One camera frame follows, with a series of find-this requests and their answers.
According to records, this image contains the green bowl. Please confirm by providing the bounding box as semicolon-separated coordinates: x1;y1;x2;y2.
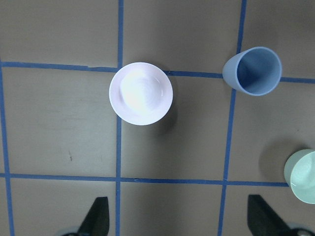
283;149;315;205

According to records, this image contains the blue cup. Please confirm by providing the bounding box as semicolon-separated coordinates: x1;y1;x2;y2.
222;47;283;96

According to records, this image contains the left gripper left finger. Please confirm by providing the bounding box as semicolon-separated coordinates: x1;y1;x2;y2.
59;197;109;236

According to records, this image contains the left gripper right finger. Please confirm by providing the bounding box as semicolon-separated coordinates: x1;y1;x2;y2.
247;194;315;236

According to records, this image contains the pink bowl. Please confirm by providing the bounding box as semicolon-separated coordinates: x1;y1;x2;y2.
109;62;173;126

